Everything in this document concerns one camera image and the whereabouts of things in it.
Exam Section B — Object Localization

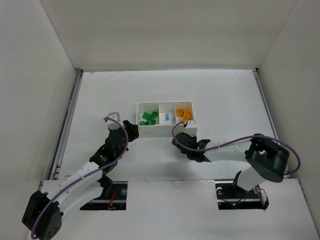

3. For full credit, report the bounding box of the green and yellow lego stack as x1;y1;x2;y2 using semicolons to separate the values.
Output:
140;120;149;126

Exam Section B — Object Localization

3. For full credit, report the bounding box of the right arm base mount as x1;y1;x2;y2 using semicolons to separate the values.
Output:
215;171;270;210

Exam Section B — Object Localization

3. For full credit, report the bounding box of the purple cable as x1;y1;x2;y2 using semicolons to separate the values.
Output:
171;121;301;175
30;117;130;238

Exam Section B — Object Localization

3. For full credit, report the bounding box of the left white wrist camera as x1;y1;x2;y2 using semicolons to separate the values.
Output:
103;111;121;131

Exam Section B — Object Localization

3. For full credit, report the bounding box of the white three-compartment tray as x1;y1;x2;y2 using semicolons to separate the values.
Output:
136;101;195;138

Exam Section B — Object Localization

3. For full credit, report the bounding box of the long yellow lego brick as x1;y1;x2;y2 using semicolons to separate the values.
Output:
175;109;187;117

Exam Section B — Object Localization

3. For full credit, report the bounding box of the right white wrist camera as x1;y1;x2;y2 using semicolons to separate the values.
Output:
184;120;198;137

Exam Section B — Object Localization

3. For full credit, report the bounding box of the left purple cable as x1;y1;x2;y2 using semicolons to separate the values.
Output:
30;117;130;238

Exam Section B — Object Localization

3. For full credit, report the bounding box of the yellow lego piece with flower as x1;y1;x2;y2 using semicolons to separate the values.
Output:
180;111;192;123

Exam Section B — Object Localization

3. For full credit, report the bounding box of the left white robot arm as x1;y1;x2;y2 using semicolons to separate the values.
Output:
21;117;139;240

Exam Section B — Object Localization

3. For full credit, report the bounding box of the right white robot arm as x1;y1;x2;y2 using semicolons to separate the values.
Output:
172;132;290;191

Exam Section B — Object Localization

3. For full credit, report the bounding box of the green yellow lego block pair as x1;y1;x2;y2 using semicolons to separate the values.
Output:
149;111;159;121

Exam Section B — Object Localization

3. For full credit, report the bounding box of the green lego brick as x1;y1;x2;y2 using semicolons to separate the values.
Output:
142;112;150;120

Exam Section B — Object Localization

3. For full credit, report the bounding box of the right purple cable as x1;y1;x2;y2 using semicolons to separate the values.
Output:
171;121;301;175

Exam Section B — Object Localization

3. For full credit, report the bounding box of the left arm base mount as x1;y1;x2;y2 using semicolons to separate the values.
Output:
80;178;128;211

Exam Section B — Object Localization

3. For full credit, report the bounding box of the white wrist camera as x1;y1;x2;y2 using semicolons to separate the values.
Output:
184;120;198;137
103;111;121;131

